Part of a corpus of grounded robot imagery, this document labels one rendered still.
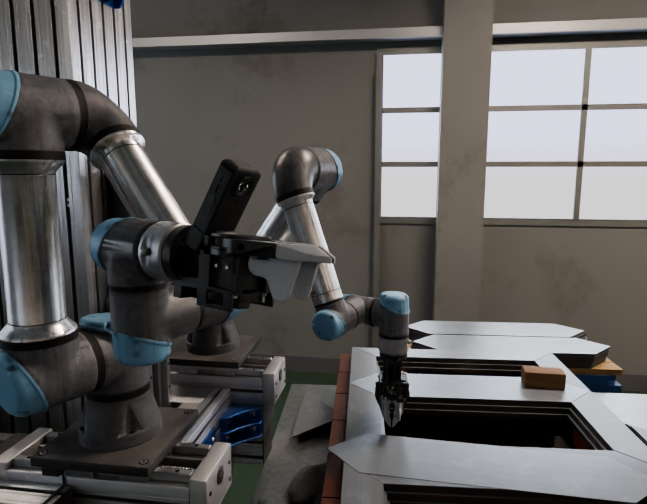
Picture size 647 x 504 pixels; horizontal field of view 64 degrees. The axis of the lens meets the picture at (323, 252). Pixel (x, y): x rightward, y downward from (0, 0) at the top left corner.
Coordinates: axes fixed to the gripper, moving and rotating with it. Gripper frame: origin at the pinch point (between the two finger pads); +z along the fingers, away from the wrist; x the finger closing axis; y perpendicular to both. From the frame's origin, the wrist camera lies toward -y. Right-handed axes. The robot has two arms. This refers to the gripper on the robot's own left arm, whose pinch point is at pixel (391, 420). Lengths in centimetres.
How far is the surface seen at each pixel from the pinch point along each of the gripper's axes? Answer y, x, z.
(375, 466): 20.9, -4.6, 0.7
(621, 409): -39, 78, 12
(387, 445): 11.4, -1.5, 0.7
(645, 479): 21, 54, 1
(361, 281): -247, -10, 16
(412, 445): 10.9, 4.6, 0.8
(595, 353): -65, 80, 2
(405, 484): 27.0, 1.7, 0.8
